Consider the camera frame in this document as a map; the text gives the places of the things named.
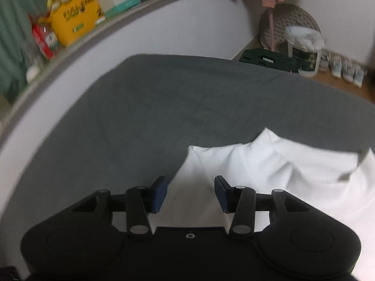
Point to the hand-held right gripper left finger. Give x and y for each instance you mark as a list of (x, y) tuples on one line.
[(159, 194)]

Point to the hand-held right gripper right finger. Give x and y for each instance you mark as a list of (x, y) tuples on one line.
[(221, 194)]

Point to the white shirt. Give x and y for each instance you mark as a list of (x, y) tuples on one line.
[(307, 181)]

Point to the grey bed sheet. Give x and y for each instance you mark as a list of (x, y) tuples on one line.
[(175, 102)]

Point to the black folding stool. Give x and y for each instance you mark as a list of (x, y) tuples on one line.
[(263, 58)]

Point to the white bucket with dark label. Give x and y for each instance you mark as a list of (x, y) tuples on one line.
[(306, 61)]

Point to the grey white sneaker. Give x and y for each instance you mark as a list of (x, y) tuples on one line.
[(324, 61)]

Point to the grey window ledge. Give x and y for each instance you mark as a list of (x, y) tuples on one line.
[(85, 38)]

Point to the white round object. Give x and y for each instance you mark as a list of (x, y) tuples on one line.
[(32, 74)]

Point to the pink pole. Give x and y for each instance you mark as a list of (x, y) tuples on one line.
[(272, 26)]

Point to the red white printed packet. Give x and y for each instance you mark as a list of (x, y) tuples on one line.
[(44, 42)]

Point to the grey round woven cushion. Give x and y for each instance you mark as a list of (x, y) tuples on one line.
[(296, 16)]

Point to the yellow cardboard box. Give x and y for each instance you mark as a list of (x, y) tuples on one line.
[(76, 17)]

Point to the green curtain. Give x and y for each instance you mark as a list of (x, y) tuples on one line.
[(11, 35)]

